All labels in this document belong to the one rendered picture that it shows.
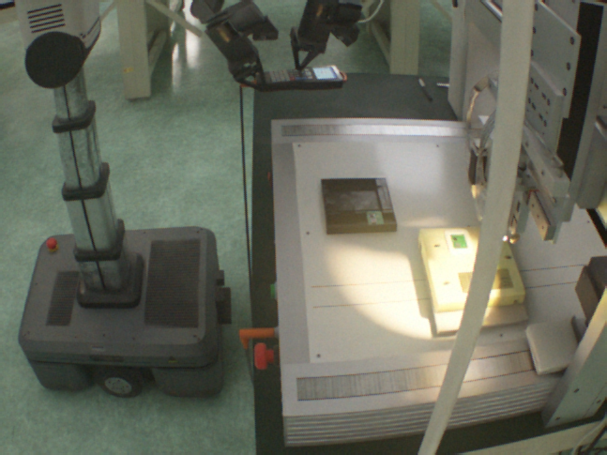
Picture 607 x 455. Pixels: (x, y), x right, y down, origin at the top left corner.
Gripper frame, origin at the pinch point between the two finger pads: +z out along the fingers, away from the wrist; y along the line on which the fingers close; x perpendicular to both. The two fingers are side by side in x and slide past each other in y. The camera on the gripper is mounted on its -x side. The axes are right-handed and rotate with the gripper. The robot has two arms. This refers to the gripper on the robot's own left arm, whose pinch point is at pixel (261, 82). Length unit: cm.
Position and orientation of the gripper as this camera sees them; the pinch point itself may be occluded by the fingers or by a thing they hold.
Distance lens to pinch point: 145.7
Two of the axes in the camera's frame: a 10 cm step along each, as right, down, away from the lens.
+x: -8.5, 4.8, 2.3
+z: 5.1, 6.0, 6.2
